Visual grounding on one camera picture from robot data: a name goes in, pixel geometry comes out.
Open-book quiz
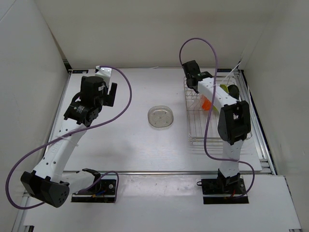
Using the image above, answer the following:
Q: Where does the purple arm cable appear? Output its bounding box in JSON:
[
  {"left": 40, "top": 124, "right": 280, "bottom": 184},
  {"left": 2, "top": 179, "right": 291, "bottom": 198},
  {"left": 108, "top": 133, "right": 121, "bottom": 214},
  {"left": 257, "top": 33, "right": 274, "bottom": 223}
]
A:
[
  {"left": 179, "top": 37, "right": 256, "bottom": 198},
  {"left": 4, "top": 66, "right": 133, "bottom": 210}
]

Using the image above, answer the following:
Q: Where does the orange plate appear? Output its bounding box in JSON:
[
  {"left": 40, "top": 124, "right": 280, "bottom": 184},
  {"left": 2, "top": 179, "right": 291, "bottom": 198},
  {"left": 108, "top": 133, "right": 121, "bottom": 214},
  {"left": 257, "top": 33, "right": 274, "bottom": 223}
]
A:
[{"left": 201, "top": 96, "right": 211, "bottom": 111}]

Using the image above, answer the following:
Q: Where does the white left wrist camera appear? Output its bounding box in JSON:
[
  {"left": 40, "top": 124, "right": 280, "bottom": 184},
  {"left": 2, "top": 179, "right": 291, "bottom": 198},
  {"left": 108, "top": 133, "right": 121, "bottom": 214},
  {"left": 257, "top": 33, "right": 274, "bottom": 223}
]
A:
[{"left": 95, "top": 66, "right": 112, "bottom": 86}]

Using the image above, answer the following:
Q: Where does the clear glass plate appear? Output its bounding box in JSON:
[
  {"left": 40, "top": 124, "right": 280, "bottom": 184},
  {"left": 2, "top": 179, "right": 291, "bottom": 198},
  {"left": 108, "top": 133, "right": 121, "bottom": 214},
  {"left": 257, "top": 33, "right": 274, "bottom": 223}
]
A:
[
  {"left": 147, "top": 105, "right": 174, "bottom": 131},
  {"left": 189, "top": 95, "right": 205, "bottom": 111}
]

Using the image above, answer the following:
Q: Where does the blue label sticker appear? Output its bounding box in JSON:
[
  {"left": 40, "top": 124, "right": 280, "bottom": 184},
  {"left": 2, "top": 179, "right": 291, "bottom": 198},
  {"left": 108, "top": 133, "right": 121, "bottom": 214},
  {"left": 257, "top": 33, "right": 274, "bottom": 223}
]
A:
[{"left": 72, "top": 70, "right": 88, "bottom": 74}]

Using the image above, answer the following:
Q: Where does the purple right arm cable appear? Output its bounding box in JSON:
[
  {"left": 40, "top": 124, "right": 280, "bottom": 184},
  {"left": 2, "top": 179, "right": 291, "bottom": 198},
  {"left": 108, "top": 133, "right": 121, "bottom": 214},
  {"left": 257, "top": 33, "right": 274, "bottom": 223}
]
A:
[{"left": 179, "top": 37, "right": 256, "bottom": 198}]

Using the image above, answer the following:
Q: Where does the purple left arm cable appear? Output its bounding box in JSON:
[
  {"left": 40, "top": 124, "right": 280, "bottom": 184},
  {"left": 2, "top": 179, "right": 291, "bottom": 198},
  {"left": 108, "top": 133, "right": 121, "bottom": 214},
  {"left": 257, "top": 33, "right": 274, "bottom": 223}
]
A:
[{"left": 4, "top": 66, "right": 133, "bottom": 210}]

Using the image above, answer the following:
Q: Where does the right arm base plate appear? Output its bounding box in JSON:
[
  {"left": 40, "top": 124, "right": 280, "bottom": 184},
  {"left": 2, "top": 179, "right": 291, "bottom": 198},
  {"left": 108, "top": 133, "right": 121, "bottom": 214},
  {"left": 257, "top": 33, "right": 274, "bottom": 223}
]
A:
[{"left": 197, "top": 170, "right": 250, "bottom": 205}]

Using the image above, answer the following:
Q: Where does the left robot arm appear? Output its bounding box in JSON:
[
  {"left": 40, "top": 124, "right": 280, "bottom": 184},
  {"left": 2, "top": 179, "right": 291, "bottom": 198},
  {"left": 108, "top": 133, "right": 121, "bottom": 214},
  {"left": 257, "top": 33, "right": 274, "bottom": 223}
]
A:
[{"left": 21, "top": 76, "right": 117, "bottom": 208}]

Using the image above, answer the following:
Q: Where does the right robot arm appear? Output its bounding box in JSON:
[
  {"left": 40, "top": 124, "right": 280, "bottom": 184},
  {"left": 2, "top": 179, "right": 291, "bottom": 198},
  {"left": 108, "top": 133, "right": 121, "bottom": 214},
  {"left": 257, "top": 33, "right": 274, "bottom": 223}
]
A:
[{"left": 182, "top": 60, "right": 251, "bottom": 193}]

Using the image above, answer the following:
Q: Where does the white zip tie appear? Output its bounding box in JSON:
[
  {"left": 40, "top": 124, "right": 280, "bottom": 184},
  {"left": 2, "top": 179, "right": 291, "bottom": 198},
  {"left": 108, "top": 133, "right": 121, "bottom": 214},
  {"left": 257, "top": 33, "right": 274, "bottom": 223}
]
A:
[{"left": 211, "top": 61, "right": 242, "bottom": 87}]

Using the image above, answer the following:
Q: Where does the green plate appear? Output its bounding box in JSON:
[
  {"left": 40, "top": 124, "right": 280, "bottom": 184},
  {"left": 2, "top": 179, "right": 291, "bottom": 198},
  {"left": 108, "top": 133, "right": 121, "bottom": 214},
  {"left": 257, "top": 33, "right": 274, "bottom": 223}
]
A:
[{"left": 213, "top": 84, "right": 229, "bottom": 112}]

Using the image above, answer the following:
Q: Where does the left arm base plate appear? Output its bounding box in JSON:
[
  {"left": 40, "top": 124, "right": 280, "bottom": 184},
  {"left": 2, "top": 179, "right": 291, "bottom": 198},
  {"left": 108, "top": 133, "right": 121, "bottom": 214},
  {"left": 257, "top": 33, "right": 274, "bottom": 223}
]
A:
[{"left": 71, "top": 168, "right": 119, "bottom": 203}]

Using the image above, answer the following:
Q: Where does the wire dish rack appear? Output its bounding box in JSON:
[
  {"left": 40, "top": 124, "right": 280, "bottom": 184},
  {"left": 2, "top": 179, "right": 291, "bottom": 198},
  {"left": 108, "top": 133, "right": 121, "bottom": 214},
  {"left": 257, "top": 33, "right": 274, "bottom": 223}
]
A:
[{"left": 183, "top": 78, "right": 251, "bottom": 142}]

